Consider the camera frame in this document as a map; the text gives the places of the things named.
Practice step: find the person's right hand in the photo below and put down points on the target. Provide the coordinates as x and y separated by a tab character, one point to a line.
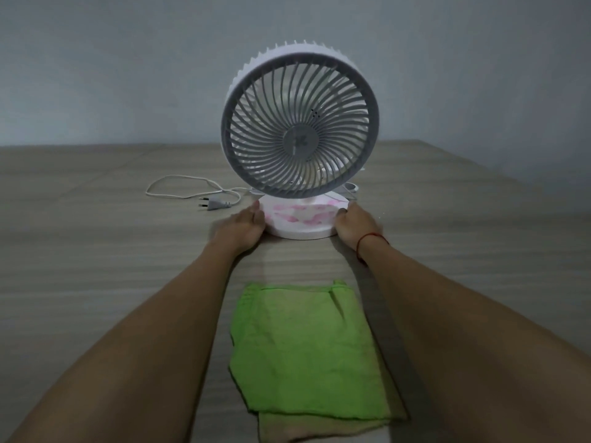
353	226

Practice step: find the person's left hand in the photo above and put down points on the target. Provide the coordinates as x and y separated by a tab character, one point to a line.
242	228

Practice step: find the person's right fingers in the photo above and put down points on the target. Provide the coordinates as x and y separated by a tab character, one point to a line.
346	215

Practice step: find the person's left thumb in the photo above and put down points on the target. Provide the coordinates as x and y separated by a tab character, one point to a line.
261	222

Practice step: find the white desk fan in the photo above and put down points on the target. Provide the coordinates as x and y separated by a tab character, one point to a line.
300	133

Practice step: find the person's right forearm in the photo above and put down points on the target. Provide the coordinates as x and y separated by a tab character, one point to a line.
466	346

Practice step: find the person's left forearm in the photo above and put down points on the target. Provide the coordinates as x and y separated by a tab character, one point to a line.
129	346

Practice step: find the green cleaning cloth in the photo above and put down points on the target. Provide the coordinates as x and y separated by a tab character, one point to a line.
304	350

